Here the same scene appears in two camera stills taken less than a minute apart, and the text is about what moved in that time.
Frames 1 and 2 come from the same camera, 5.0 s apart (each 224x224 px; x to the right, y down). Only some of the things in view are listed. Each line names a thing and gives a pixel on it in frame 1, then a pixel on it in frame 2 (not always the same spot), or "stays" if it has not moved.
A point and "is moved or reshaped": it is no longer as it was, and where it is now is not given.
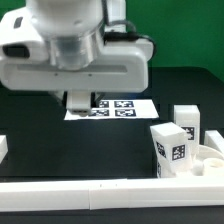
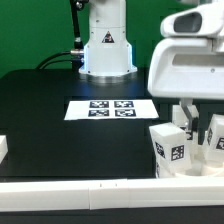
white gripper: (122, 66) -> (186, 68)
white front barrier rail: (111, 194) stays
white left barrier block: (3, 147) stays
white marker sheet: (117, 109) stays
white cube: (189, 119) is moved or reshaped
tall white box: (171, 148) stays
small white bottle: (78, 102) -> (214, 140)
